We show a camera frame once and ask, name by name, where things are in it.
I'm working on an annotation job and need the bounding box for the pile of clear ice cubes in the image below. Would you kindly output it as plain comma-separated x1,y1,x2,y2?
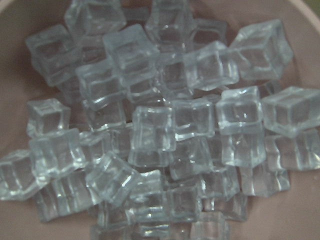
0,0,320,240

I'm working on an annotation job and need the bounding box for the pink bowl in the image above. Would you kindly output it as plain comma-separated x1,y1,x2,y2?
0,0,320,240

